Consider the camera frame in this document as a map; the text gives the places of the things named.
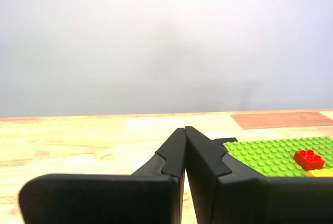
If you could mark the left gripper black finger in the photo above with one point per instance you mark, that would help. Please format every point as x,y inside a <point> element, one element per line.
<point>104,198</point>
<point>247,200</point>

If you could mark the yellow two-by-four brick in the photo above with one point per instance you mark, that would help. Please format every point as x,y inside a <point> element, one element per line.
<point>322,173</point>

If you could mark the green studded baseplate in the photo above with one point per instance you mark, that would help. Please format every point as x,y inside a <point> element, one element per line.
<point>260,153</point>

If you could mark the red two-by-two brick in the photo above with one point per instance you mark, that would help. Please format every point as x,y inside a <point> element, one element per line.
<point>309,160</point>

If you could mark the black tape patch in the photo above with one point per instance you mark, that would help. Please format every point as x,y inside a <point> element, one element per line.
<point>226,140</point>

